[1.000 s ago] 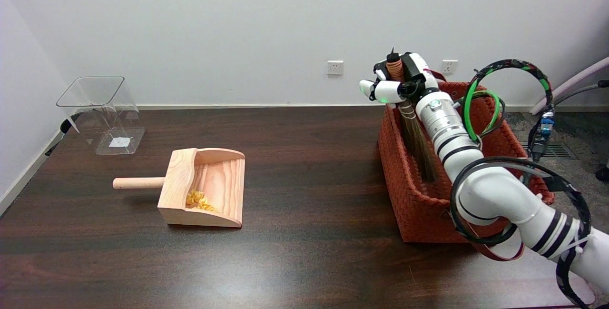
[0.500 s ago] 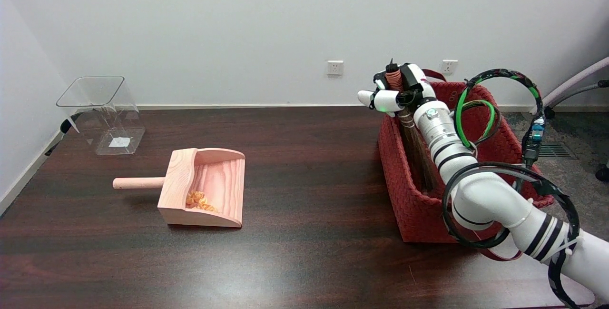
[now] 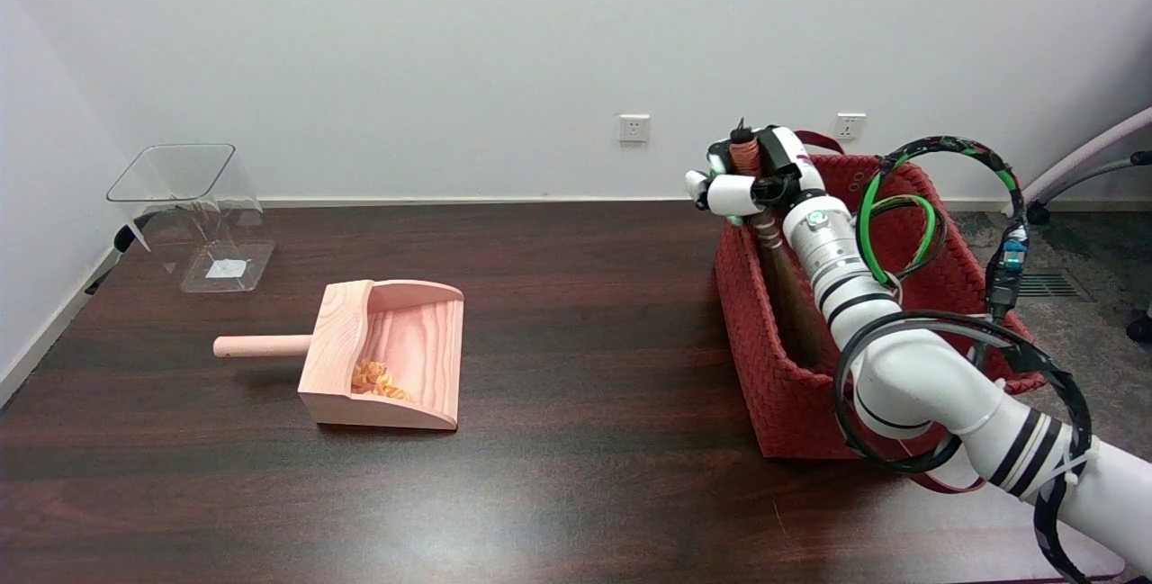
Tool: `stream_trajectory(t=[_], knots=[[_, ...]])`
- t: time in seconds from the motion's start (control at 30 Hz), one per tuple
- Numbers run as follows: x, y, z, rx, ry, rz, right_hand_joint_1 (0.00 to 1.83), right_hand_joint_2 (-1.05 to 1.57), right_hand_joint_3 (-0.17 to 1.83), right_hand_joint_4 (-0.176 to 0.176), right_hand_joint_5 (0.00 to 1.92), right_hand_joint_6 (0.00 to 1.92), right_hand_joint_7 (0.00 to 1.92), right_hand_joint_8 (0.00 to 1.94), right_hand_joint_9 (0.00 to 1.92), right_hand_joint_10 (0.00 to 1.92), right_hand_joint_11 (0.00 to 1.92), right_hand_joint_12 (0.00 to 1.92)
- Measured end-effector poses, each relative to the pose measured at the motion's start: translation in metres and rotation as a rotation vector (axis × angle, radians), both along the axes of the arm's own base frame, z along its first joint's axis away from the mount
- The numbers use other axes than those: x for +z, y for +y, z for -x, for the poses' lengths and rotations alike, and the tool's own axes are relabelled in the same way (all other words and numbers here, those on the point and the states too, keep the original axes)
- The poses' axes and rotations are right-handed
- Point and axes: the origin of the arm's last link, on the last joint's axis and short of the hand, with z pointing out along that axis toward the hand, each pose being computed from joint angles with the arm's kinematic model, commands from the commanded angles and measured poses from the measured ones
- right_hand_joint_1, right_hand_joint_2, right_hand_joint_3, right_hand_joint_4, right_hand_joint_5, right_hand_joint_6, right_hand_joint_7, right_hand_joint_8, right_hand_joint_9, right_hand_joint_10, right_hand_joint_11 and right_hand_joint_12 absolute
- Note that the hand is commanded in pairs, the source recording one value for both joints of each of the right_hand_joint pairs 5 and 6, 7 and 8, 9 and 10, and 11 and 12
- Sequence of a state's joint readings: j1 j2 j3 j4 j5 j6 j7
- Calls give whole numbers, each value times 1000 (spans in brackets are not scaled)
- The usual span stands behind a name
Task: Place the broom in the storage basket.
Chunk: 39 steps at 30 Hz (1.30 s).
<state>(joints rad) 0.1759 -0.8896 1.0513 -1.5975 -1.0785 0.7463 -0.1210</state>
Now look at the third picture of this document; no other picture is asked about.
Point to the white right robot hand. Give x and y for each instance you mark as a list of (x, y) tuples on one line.
[(774, 166)]

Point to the brown hand broom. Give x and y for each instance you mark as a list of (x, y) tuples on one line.
[(794, 296)]

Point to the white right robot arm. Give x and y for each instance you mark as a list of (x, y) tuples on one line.
[(918, 377)]

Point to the red woven storage basket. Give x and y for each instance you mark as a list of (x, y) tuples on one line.
[(792, 413)]

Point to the office chair base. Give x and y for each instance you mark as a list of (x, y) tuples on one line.
[(1071, 166)]

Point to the floor vent grille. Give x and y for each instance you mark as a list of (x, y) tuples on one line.
[(1053, 285)]

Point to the wooden dustpan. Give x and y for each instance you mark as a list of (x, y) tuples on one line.
[(405, 350)]

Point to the orange scraps pile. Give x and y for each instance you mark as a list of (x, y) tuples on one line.
[(378, 380)]

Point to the clear plastic container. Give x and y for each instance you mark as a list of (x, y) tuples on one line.
[(211, 242)]

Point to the small black floor object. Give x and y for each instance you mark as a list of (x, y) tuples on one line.
[(123, 238)]

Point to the white wall outlet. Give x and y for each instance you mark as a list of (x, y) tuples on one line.
[(634, 128), (850, 126)]

